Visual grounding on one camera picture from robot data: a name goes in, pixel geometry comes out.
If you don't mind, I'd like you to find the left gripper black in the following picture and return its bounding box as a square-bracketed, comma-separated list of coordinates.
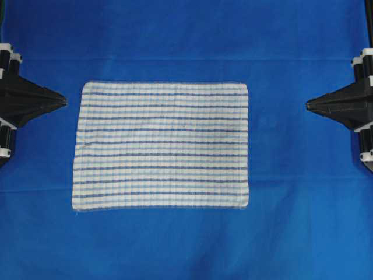
[1, 43, 67, 167]

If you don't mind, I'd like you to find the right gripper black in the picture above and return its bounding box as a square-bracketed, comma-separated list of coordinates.
[305, 48, 372, 172]

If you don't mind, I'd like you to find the blue white striped towel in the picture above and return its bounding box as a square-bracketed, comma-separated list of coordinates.
[72, 80, 249, 211]

